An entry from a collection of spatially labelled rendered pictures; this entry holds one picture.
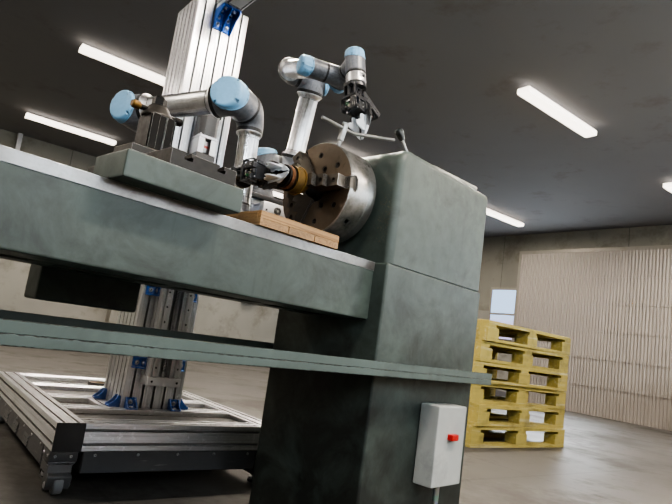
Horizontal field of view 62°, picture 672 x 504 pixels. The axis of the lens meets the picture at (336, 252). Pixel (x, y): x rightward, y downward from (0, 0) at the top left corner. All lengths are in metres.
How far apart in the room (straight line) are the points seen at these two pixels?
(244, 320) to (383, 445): 9.68
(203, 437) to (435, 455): 0.85
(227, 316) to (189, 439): 9.08
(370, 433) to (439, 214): 0.78
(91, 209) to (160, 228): 0.16
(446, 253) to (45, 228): 1.34
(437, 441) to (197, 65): 1.83
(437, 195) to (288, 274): 0.71
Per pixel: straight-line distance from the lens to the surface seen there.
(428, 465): 1.98
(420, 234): 1.92
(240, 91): 1.98
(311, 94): 2.57
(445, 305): 2.06
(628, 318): 10.13
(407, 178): 1.88
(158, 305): 2.39
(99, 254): 1.25
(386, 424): 1.85
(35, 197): 1.21
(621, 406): 10.10
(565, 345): 5.25
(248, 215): 1.50
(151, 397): 2.48
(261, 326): 11.63
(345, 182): 1.76
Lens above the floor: 0.60
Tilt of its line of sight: 9 degrees up
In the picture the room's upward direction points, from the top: 8 degrees clockwise
